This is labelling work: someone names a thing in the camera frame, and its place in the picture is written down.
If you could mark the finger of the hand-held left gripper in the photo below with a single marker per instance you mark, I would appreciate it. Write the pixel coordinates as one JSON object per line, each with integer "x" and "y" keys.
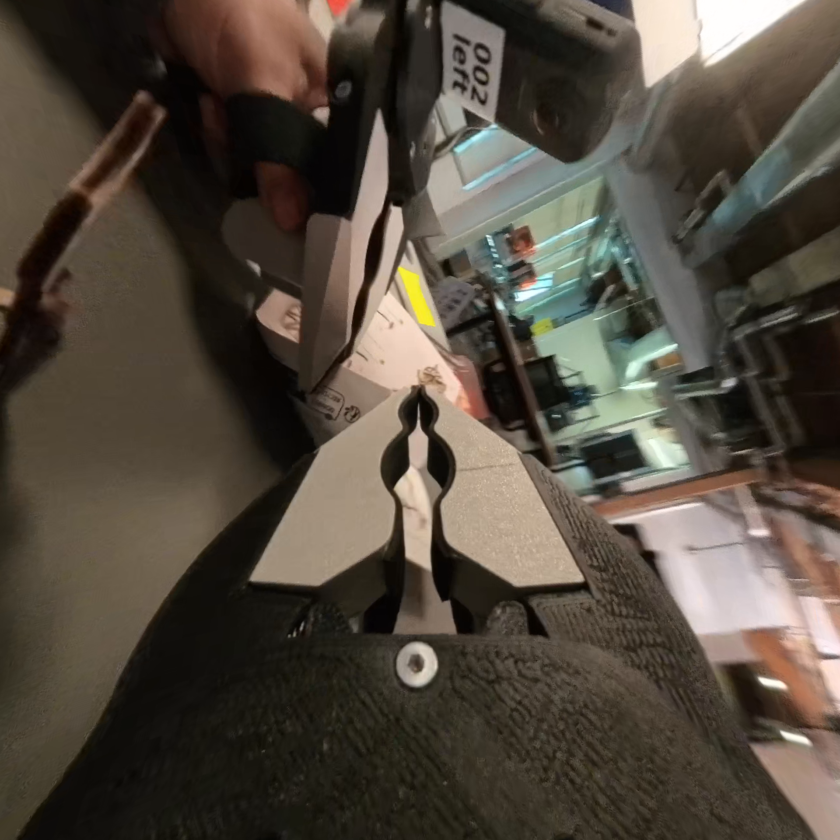
{"x": 328, "y": 295}
{"x": 390, "y": 256}

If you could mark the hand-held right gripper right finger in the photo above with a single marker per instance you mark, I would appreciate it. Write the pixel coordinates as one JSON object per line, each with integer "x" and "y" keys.
{"x": 499, "y": 525}

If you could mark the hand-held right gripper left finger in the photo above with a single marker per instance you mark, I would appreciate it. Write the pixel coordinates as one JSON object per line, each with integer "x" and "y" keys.
{"x": 334, "y": 525}

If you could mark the wooden bicycle model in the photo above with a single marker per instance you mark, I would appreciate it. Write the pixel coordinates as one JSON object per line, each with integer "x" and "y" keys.
{"x": 92, "y": 197}

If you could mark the person's left hand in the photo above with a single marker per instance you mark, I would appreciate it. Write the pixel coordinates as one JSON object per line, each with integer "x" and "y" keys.
{"x": 256, "y": 46}

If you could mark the yellow sticker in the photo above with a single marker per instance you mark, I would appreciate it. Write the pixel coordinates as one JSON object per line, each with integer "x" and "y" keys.
{"x": 420, "y": 298}

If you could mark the metal storage rack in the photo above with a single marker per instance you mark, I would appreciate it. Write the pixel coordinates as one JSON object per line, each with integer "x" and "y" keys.
{"x": 754, "y": 328}

